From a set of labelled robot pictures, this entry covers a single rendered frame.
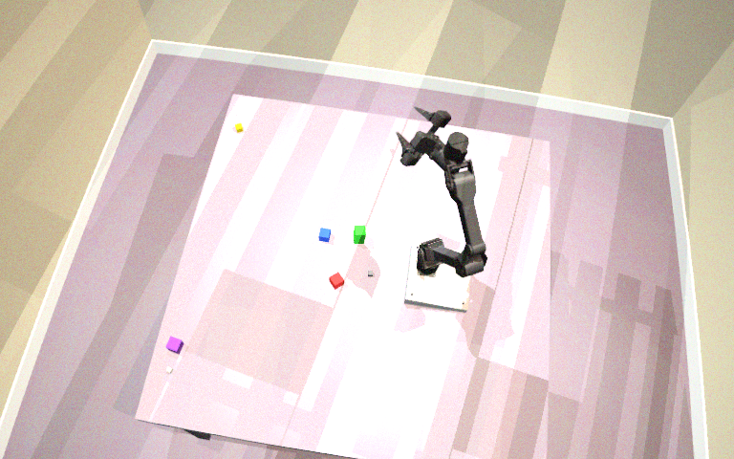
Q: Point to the red block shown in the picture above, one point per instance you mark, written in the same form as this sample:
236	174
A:
336	280

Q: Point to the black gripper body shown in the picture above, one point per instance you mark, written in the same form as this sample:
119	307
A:
439	120

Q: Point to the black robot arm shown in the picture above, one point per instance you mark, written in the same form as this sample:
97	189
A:
462	189

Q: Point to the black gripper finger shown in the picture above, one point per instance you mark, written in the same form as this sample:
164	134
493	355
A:
425	113
405	144

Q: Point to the purple cube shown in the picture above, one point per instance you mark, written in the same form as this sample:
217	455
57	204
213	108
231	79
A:
175	345

